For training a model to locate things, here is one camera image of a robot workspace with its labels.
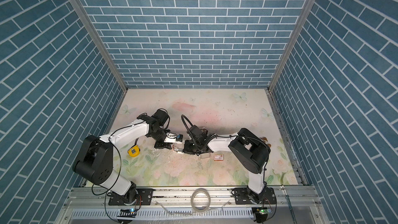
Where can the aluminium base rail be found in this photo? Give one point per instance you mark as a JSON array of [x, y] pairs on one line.
[[171, 205]]

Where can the red staple box sleeve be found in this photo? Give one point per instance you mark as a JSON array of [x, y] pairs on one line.
[[218, 157]]

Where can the aluminium corner post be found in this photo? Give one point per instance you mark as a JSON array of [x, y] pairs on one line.
[[86, 21], [308, 5]]

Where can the aluminium corner post right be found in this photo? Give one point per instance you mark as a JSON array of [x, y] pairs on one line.
[[308, 5]]

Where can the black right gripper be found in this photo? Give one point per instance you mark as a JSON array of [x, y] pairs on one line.
[[186, 149]]

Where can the cardboard staple tray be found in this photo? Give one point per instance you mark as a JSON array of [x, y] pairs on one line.
[[204, 156]]

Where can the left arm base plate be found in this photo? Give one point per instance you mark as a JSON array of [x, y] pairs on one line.
[[134, 197]]

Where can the coiled clear tube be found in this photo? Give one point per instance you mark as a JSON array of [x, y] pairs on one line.
[[200, 200]]

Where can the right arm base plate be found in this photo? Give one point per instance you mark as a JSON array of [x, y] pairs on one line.
[[244, 196]]

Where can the brown white plush toy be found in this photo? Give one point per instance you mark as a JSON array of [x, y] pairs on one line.
[[265, 140]]

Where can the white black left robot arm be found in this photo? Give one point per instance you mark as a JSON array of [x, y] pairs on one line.
[[95, 159]]

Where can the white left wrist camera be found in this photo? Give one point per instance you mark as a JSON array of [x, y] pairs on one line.
[[173, 138]]

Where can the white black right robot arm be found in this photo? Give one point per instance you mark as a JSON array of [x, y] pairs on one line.
[[252, 152]]

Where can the yellow tape measure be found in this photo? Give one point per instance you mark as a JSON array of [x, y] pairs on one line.
[[134, 151]]

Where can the aluminium corner post left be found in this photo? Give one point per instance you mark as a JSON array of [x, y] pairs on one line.
[[86, 21]]

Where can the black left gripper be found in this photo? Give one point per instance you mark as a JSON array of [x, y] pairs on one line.
[[164, 145]]

